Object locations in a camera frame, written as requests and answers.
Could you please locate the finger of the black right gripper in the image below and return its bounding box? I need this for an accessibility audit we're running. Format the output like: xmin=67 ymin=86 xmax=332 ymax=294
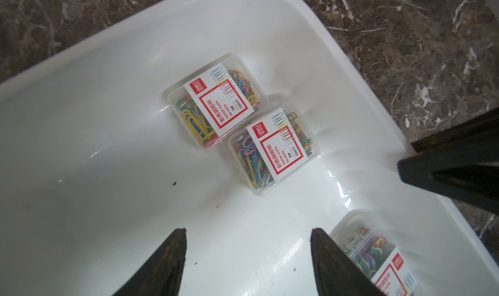
xmin=411 ymin=108 xmax=498 ymax=153
xmin=397 ymin=140 xmax=498 ymax=214

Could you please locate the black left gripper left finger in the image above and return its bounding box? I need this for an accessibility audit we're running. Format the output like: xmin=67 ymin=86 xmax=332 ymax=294
xmin=114 ymin=228 xmax=187 ymax=295

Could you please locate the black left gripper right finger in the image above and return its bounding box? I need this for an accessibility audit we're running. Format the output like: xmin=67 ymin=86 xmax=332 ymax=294
xmin=310 ymin=228 xmax=383 ymax=296

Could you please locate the white plastic storage tray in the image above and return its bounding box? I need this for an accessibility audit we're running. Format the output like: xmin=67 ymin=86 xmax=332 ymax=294
xmin=1 ymin=0 xmax=498 ymax=295

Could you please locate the paper clip box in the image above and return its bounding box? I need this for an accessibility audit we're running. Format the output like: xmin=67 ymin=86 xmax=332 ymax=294
xmin=228 ymin=101 xmax=320 ymax=196
xmin=331 ymin=210 xmax=424 ymax=295
xmin=165 ymin=53 xmax=268 ymax=149

